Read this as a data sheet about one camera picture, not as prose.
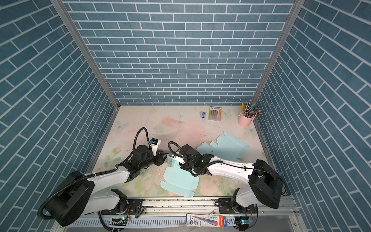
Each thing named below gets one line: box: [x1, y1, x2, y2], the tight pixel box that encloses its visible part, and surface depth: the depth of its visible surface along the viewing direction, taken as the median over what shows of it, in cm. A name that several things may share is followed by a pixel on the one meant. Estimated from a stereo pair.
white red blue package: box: [186, 214, 229, 228], surface depth 71 cm
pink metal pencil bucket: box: [237, 112, 256, 129], surface depth 107 cm
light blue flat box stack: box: [196, 130, 250, 161], surface depth 100 cm
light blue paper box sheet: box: [160, 154, 200, 198], surface depth 83 cm
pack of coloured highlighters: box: [208, 106, 222, 122], surface depth 117 cm
